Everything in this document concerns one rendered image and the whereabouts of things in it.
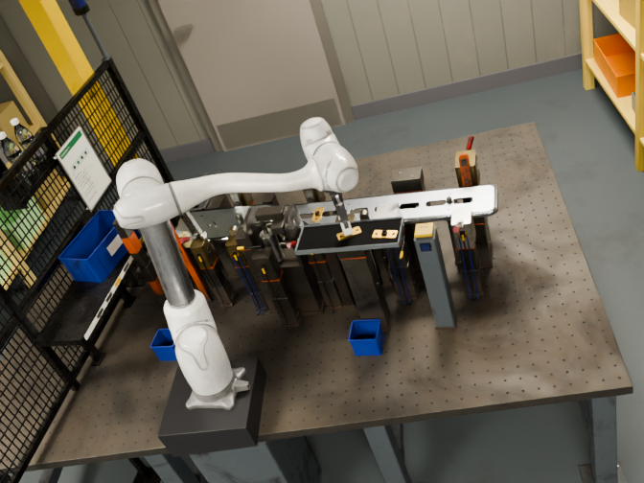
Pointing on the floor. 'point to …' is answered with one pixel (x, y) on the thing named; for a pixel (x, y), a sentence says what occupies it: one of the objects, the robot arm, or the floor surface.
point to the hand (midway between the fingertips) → (345, 224)
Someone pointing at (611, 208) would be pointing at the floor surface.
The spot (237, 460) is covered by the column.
